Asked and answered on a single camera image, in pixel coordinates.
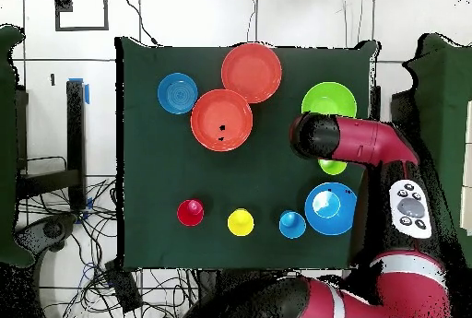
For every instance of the dark green tablecloth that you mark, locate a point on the dark green tablecloth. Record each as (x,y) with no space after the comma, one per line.
(166,167)

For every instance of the small blue bowl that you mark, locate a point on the small blue bowl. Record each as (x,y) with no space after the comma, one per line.
(177,93)

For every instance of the yellow cup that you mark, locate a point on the yellow cup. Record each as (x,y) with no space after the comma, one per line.
(240,224)

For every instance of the black metal frame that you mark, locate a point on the black metal frame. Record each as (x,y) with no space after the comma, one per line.
(75,130)

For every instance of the green bowl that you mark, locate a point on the green bowl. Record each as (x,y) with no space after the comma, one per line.
(328,98)

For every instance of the orange bowl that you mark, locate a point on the orange bowl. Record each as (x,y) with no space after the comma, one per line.
(217,119)
(252,71)

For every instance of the light blue cup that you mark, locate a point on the light blue cup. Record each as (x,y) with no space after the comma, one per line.
(292,227)

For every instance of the large blue bowl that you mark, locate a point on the large blue bowl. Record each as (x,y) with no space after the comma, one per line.
(332,214)

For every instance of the lime green cup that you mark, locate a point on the lime green cup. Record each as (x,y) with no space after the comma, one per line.
(332,167)

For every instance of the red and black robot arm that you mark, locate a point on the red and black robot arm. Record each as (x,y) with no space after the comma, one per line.
(365,141)

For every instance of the red cup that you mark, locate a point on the red cup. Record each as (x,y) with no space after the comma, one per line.
(190,214)

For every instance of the green cloth side table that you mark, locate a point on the green cloth side table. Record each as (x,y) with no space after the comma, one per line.
(446,93)
(7,148)

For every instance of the black power brick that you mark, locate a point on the black power brick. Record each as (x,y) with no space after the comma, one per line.
(125,288)

